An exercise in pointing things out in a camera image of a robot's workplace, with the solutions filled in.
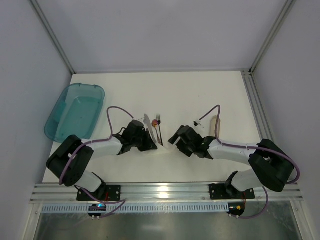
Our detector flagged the white slotted cable duct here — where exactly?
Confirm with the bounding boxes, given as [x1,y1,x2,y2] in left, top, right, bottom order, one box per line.
[41,202,228,214]

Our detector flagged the black fork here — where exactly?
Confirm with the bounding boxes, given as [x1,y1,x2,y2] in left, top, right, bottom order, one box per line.
[156,113,164,146]

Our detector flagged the aluminium right side rail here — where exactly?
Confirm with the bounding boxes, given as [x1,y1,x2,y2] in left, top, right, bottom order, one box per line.
[241,69,274,141]

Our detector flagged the black controller board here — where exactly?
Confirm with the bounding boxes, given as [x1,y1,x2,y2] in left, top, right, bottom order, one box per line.
[226,202,246,217]
[88,203,107,219]

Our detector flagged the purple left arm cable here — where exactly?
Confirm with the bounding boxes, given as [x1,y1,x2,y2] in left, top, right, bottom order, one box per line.
[58,106,136,219]

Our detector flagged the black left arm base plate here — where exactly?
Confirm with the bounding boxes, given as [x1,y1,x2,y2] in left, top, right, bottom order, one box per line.
[76,183,121,202]

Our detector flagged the aluminium left corner post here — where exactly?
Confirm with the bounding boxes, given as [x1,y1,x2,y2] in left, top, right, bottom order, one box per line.
[28,0,76,75]

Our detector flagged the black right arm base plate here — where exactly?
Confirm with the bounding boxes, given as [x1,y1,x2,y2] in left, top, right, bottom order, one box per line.
[208,183,255,200]

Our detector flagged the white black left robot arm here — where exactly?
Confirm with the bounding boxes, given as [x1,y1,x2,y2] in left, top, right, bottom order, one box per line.
[46,120,158,202]

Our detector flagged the left black controller board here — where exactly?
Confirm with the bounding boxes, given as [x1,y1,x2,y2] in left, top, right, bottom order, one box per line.
[88,203,107,219]

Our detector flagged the aluminium corner post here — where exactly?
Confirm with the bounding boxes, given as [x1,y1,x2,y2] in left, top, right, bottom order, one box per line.
[249,0,297,75]
[28,0,76,75]

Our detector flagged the iridescent pink spoon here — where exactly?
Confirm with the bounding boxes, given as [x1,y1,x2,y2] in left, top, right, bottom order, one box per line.
[151,119,162,145]

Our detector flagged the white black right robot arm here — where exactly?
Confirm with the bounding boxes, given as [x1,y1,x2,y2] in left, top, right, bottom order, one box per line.
[168,125,294,199]

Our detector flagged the beige oval cutlery tray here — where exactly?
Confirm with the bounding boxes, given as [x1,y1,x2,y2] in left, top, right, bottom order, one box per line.
[209,115,221,138]

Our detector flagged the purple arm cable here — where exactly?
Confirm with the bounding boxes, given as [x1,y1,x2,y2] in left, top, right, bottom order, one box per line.
[197,104,301,220]
[58,106,136,219]

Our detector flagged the teal transparent plastic bin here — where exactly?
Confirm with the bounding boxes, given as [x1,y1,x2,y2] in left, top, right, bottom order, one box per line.
[44,83,105,143]

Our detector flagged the aluminium right corner post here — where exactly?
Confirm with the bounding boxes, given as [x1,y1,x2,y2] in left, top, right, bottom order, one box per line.
[249,0,297,75]

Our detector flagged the aluminium rail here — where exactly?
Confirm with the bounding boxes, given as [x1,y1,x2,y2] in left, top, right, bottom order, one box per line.
[29,182,303,204]
[241,69,274,141]

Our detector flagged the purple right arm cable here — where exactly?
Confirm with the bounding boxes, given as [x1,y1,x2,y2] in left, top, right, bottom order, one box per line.
[197,104,301,220]

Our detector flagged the right black controller board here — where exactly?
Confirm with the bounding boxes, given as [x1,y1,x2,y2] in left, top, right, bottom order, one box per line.
[226,202,246,217]

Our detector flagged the aluminium front rail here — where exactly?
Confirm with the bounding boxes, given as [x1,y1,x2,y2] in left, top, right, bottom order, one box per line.
[29,182,303,204]

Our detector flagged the silver table knife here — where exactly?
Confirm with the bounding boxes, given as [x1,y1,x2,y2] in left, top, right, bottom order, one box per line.
[143,113,157,144]

